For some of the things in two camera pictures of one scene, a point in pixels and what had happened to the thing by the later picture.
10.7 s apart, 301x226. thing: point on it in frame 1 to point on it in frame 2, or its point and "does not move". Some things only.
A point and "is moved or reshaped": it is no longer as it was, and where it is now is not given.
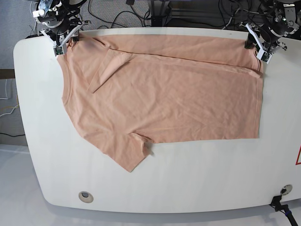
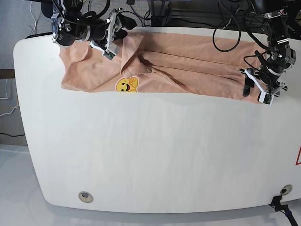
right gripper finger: x=74 y=34 to x=127 y=22
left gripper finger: x=250 y=41 to x=249 y=83
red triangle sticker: x=298 y=154 does not move
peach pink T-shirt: x=123 y=93 is moved or reshaped
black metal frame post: x=161 y=13 does not move
